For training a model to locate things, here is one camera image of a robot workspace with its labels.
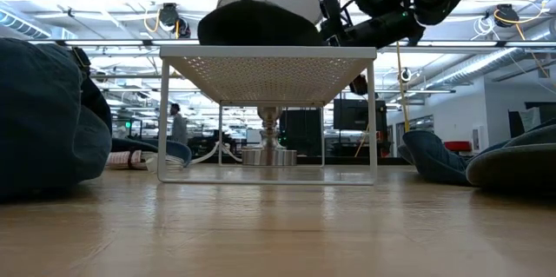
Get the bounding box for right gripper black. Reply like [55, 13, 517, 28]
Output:
[320, 0, 349, 48]

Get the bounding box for dark baseball cap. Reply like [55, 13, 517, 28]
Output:
[197, 0, 325, 47]

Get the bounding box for dark garments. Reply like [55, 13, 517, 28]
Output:
[465, 118, 556, 190]

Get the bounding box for navy blue baseball cap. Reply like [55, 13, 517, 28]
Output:
[0, 36, 113, 200]

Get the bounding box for white perforated metal rack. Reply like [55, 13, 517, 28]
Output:
[156, 45, 378, 187]

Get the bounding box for black monitor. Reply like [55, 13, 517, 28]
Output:
[333, 98, 388, 131]

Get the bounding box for black equipment cabinet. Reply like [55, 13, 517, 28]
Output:
[280, 109, 325, 157]

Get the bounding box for red box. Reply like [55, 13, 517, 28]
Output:
[443, 141, 473, 154]

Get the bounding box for person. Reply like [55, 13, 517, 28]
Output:
[169, 102, 189, 146]

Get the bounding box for black standing panel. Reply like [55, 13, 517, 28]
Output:
[507, 102, 556, 139]

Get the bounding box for yellow hanging cable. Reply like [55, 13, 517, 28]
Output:
[393, 41, 412, 134]

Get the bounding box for silver ventilation duct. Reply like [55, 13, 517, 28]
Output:
[427, 44, 556, 91]

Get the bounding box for black ceiling cable reel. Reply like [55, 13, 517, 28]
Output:
[493, 3, 521, 30]
[156, 2, 192, 40]

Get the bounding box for white coiled lamp cord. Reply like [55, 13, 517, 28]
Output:
[105, 140, 244, 174]

